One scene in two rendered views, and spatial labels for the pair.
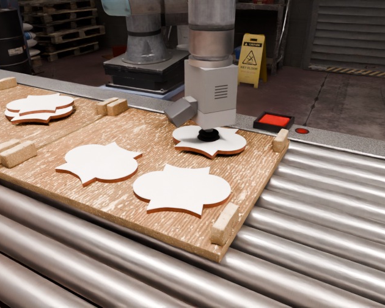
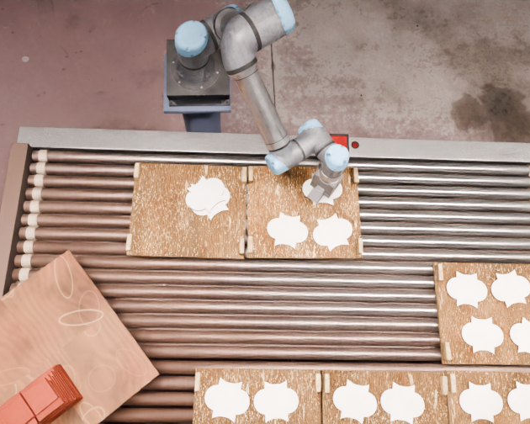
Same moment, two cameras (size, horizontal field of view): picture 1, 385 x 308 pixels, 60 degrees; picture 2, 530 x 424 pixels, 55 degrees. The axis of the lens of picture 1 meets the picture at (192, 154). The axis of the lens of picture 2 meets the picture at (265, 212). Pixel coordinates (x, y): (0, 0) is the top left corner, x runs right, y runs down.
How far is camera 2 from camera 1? 157 cm
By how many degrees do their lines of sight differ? 48
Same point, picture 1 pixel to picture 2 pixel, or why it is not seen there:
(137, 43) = (197, 74)
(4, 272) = (303, 294)
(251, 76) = not seen: outside the picture
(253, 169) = (352, 204)
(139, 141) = (288, 203)
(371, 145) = (391, 147)
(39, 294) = (320, 294)
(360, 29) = not seen: outside the picture
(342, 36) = not seen: outside the picture
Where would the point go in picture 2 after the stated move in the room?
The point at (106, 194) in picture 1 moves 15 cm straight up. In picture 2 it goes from (306, 249) to (313, 238)
